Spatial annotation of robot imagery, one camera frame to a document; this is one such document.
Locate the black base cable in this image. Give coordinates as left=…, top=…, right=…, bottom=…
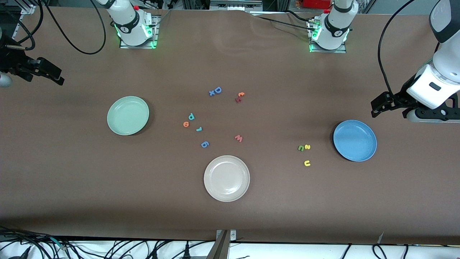
left=257, top=10, right=317, bottom=31

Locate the beige plate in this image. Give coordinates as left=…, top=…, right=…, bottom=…
left=203, top=155, right=250, bottom=203

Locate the aluminium frame rail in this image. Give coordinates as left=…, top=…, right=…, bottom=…
left=11, top=0, right=36, bottom=41

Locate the white ledge board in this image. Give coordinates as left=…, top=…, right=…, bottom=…
left=0, top=238, right=460, bottom=259

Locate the black looped floor cable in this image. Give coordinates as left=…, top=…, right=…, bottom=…
left=372, top=244, right=390, bottom=259

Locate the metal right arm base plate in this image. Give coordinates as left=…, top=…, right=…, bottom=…
left=119, top=14, right=159, bottom=49

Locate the aluminium profile post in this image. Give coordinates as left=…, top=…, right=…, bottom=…
left=206, top=230, right=238, bottom=259

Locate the brown table cover sheet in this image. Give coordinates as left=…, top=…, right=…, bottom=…
left=0, top=6, right=460, bottom=245

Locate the red box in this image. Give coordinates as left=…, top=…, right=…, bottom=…
left=302, top=0, right=332, bottom=9

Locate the grey power strip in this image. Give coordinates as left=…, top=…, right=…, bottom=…
left=209, top=0, right=263, bottom=11

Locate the blue plate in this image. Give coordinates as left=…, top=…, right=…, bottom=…
left=333, top=119, right=377, bottom=162

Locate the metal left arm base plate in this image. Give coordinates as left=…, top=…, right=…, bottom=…
left=308, top=20, right=347, bottom=54

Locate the pale green plate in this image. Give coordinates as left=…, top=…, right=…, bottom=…
left=107, top=96, right=150, bottom=136

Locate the teal thin cable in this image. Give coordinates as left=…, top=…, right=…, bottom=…
left=46, top=236, right=69, bottom=251

